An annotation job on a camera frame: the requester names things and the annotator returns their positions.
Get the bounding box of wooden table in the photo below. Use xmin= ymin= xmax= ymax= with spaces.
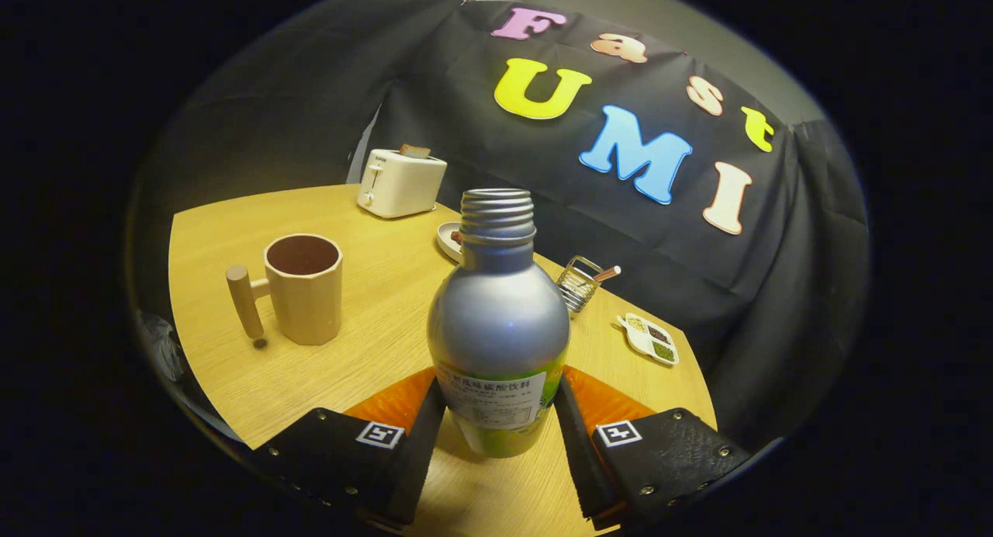
xmin=168 ymin=183 xmax=718 ymax=537

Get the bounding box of small white plate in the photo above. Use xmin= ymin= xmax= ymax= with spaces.
xmin=436 ymin=221 xmax=466 ymax=265

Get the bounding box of metal wire basket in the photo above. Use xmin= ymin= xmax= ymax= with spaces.
xmin=556 ymin=255 xmax=606 ymax=314

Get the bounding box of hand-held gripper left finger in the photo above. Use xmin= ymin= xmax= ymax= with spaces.
xmin=252 ymin=366 xmax=448 ymax=526

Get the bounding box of white divided condiment dish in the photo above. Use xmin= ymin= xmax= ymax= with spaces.
xmin=617 ymin=313 xmax=680 ymax=366

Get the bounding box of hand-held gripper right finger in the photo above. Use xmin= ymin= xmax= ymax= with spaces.
xmin=552 ymin=365 xmax=753 ymax=532

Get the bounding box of beige cup with wooden handle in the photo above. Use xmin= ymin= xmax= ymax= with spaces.
xmin=226 ymin=234 xmax=344 ymax=346

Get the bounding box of white toaster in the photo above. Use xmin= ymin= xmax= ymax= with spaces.
xmin=357 ymin=147 xmax=448 ymax=220

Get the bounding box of silver juice bottle green label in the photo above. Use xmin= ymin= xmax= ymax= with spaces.
xmin=427 ymin=188 xmax=572 ymax=459

